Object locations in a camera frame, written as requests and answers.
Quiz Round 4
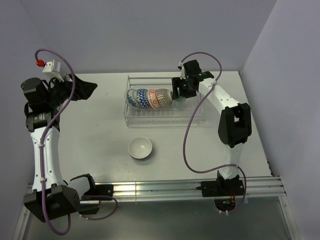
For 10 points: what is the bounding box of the pale green bowl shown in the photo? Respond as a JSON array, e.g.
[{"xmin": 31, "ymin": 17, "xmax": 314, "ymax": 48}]
[{"xmin": 174, "ymin": 97, "xmax": 186, "ymax": 110}]

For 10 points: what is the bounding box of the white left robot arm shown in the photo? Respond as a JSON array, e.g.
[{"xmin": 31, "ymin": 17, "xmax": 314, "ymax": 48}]
[{"xmin": 21, "ymin": 77, "xmax": 98, "ymax": 222}]

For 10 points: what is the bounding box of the aluminium mounting rail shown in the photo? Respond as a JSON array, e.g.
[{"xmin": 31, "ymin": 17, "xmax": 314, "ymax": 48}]
[{"xmin": 23, "ymin": 175, "xmax": 287, "ymax": 203}]

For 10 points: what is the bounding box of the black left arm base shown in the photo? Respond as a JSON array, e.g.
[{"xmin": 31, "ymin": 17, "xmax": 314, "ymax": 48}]
[{"xmin": 78, "ymin": 184, "xmax": 114, "ymax": 216}]

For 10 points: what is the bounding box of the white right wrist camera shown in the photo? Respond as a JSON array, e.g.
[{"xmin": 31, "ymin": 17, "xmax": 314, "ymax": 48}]
[{"xmin": 177, "ymin": 61, "xmax": 186, "ymax": 79}]

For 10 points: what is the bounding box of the brown patterned bowl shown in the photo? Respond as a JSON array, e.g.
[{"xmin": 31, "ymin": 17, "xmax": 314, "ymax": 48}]
[{"xmin": 156, "ymin": 88, "xmax": 173, "ymax": 109}]

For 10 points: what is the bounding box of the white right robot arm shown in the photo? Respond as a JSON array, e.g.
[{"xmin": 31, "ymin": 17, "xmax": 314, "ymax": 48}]
[{"xmin": 171, "ymin": 59, "xmax": 252, "ymax": 195}]

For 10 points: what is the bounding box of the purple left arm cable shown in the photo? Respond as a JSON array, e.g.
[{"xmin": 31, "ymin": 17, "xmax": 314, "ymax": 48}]
[{"xmin": 34, "ymin": 49, "xmax": 118, "ymax": 236}]

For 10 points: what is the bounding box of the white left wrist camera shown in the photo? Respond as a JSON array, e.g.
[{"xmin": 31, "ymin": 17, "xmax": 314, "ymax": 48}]
[{"xmin": 42, "ymin": 59, "xmax": 66, "ymax": 82}]

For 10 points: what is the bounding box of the blue floral bowl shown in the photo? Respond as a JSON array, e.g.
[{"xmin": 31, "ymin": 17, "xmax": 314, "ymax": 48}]
[{"xmin": 124, "ymin": 89, "xmax": 139, "ymax": 109}]

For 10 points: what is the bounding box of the orange geometric patterned bowl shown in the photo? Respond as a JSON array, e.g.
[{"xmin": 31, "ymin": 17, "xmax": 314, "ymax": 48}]
[{"xmin": 136, "ymin": 88, "xmax": 150, "ymax": 110}]

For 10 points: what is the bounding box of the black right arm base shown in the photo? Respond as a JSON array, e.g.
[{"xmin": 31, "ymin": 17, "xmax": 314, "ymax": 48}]
[{"xmin": 196, "ymin": 178, "xmax": 247, "ymax": 215}]

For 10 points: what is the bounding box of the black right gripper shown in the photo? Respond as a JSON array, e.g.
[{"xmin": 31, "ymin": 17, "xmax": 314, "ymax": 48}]
[{"xmin": 171, "ymin": 76, "xmax": 197, "ymax": 100}]

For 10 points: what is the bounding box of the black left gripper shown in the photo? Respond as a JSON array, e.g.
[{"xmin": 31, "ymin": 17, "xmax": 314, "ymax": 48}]
[{"xmin": 46, "ymin": 73, "xmax": 97, "ymax": 108}]

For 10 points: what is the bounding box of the white bowl blue orange rim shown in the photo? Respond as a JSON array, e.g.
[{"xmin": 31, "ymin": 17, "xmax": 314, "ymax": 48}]
[{"xmin": 127, "ymin": 137, "xmax": 153, "ymax": 161}]

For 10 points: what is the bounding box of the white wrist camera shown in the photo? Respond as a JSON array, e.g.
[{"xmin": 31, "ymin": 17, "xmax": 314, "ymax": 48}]
[
  {"xmin": 177, "ymin": 61, "xmax": 186, "ymax": 79},
  {"xmin": 42, "ymin": 59, "xmax": 66, "ymax": 82}
]

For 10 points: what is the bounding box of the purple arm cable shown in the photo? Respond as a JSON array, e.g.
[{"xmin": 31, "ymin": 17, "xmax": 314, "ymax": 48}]
[
  {"xmin": 180, "ymin": 51, "xmax": 247, "ymax": 215},
  {"xmin": 34, "ymin": 49, "xmax": 118, "ymax": 236}
]

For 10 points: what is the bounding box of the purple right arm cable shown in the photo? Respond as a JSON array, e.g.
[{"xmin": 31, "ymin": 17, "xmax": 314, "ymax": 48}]
[{"xmin": 180, "ymin": 51, "xmax": 247, "ymax": 215}]

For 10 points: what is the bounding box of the clear acrylic dish rack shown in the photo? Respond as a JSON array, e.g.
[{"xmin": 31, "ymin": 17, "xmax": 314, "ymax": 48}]
[{"xmin": 123, "ymin": 75, "xmax": 202, "ymax": 128}]

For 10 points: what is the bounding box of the orange floral bowl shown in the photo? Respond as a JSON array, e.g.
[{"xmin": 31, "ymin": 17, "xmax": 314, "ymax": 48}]
[{"xmin": 147, "ymin": 88, "xmax": 160, "ymax": 110}]

